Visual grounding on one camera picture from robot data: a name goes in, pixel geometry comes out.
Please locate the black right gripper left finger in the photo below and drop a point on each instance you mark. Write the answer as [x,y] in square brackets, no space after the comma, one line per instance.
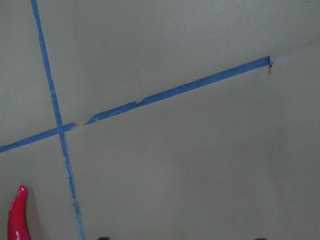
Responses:
[103,238]

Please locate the red chili pepper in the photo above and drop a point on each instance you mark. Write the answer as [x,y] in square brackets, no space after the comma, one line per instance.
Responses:
[17,227]

